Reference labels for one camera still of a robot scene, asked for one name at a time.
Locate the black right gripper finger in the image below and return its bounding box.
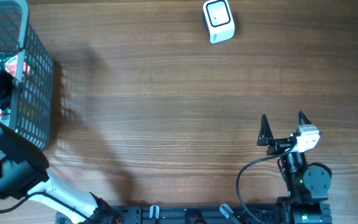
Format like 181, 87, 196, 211
298, 111, 312, 125
257, 114, 274, 146

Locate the red white tissue pack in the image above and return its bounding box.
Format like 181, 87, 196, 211
4, 55, 30, 78

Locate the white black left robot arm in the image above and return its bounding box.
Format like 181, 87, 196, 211
0, 122, 120, 223

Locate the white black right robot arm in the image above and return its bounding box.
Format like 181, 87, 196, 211
257, 112, 333, 224

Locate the white barcode scanner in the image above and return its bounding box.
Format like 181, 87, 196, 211
203, 0, 235, 44

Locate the grey plastic mesh basket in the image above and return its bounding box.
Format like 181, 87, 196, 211
0, 1, 54, 151

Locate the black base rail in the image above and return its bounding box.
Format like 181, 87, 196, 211
113, 203, 333, 224

